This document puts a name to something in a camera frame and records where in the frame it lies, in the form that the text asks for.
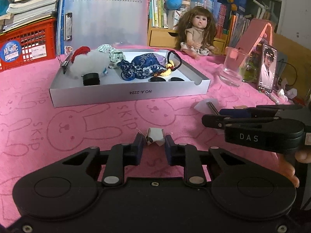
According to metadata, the black round container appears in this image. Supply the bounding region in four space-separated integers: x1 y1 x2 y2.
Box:
82 73 100 86

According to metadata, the white fluffy pompom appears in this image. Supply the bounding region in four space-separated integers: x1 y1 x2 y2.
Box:
68 50 111 78

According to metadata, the red crochet scrunchie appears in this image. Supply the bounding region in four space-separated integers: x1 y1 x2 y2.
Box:
71 46 91 64

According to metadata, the stack of books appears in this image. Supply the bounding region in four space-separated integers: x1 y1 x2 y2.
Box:
1 0 59 32

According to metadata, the white charging cable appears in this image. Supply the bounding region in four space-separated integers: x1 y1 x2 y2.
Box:
258 89 282 105

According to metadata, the black hair tie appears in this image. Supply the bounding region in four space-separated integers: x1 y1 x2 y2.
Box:
165 50 183 72

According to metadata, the row of upright books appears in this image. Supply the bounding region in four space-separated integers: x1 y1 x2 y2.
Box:
56 0 247 54

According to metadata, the blue floral fabric pouch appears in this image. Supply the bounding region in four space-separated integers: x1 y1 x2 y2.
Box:
118 53 166 81

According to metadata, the purple plush toy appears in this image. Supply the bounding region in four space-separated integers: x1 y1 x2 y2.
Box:
154 53 167 66

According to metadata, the white paper with clip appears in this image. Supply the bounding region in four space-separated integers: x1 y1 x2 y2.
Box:
194 98 221 115

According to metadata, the green checked scrunchie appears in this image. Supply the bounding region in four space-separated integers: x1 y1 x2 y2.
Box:
97 44 126 69

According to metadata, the red plastic basket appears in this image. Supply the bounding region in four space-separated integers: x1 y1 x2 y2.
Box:
1 17 56 72

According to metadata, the black round lid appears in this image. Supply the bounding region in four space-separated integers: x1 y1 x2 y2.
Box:
169 77 184 82
149 76 166 82

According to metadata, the small white paper toy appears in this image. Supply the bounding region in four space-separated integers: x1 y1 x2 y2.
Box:
145 127 165 146

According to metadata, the wooden desk drawer organizer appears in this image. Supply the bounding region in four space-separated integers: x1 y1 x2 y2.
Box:
147 19 228 55

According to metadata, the black binder clip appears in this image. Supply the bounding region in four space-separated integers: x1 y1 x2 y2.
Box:
57 52 73 74

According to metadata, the clear glass cup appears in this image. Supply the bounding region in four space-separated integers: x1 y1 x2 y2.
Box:
219 47 250 87

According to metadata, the blue plush ball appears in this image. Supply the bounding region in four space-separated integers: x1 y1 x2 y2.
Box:
166 0 182 10

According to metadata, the long haired baby doll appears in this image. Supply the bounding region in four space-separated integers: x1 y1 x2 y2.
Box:
176 6 217 60

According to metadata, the person right hand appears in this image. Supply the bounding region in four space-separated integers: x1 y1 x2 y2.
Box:
277 149 311 188

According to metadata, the grey cardboard box tray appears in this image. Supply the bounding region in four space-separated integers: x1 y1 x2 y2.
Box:
50 49 211 107

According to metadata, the translucent clipboard folder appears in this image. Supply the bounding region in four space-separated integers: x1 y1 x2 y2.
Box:
55 0 149 55

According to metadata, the smartphone with video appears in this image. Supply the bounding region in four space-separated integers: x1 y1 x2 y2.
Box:
257 43 278 93

